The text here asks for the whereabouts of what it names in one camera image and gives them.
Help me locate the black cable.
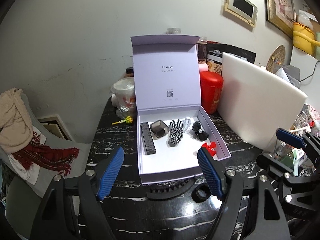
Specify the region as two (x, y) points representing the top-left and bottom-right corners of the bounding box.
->
(299, 60), (320, 82)

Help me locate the black rectangular stick case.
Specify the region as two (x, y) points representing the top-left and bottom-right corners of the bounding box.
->
(140, 122), (157, 155)

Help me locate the black toothed headband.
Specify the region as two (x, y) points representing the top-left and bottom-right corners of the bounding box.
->
(146, 176), (198, 200)

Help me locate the lavender gift box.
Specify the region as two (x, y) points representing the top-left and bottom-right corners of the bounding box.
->
(130, 33), (232, 185)

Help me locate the red plaid scarf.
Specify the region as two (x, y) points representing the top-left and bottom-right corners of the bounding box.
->
(12, 129), (80, 177)

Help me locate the wall intercom panel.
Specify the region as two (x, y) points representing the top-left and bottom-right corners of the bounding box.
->
(224, 0), (258, 28)

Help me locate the grey bag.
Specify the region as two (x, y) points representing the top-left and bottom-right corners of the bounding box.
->
(275, 65), (302, 88)

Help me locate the brown jar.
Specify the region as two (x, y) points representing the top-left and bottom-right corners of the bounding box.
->
(196, 37), (208, 64)

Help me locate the clear drinking glass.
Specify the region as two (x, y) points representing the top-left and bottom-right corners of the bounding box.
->
(274, 138), (290, 159)

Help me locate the grey translucent cup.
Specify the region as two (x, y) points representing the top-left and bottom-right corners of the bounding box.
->
(149, 120), (170, 140)

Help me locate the wooden frame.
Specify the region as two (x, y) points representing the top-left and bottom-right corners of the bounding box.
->
(37, 114), (73, 140)

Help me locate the clear glass jar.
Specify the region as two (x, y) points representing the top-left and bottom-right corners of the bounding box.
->
(295, 110), (316, 131)

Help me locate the woven round fan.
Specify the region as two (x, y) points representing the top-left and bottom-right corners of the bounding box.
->
(266, 45), (286, 72)

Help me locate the black ring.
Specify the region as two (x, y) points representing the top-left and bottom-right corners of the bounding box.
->
(192, 185), (210, 202)

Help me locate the gold framed picture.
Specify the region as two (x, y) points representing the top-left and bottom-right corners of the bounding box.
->
(262, 0), (297, 32)

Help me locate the red canister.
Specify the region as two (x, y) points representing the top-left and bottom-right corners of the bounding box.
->
(199, 71), (224, 115)

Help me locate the black white checkered scrunchie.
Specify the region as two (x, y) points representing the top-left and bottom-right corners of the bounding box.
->
(167, 119), (185, 147)

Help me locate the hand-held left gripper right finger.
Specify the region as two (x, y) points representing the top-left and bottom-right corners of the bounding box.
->
(197, 147), (292, 240)

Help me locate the white green medicine box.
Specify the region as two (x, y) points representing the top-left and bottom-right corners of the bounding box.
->
(293, 148), (306, 177)

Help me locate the black bow hair clip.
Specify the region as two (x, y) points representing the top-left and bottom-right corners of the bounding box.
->
(190, 121), (210, 141)

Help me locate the clear plastic bag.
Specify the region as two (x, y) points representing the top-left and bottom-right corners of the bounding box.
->
(297, 4), (320, 27)

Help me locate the red flower hair clip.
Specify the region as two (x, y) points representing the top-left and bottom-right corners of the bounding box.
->
(202, 142), (217, 157)

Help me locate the clear plastic wrapper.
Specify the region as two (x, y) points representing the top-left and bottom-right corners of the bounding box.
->
(182, 117), (193, 132)

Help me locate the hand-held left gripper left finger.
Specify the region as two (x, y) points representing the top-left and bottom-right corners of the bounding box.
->
(29, 146), (125, 240)

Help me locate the black snack bag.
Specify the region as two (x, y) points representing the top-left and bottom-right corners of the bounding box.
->
(206, 41), (257, 77)

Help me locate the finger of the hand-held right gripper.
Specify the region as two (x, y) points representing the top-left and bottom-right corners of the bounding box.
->
(257, 154), (300, 181)
(276, 128), (320, 161)

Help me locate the grey chair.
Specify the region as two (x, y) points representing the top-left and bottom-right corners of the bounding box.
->
(0, 94), (93, 238)

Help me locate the yellow pot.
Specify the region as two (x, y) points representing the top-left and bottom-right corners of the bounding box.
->
(292, 22), (320, 55)

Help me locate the beige blanket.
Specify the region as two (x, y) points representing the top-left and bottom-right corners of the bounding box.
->
(0, 88), (33, 155)

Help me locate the yellow lollipop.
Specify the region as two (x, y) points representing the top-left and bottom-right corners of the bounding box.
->
(111, 116), (133, 125)

